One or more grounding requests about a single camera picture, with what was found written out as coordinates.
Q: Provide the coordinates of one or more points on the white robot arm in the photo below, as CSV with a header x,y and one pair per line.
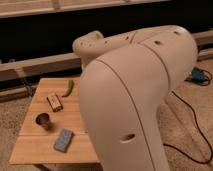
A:
x,y
124,79

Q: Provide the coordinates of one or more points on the green chili pepper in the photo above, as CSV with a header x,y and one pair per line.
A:
x,y
70,86

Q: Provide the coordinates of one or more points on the small brown box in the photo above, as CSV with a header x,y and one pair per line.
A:
x,y
54,102

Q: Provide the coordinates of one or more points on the blue sponge block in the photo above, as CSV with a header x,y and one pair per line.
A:
x,y
63,141

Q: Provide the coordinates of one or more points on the wooden table board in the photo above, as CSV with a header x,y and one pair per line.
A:
x,y
34,145

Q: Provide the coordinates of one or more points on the dark metal cup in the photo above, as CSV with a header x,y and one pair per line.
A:
x,y
43,120

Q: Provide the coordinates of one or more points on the blue power adapter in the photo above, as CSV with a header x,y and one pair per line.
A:
x,y
198,75

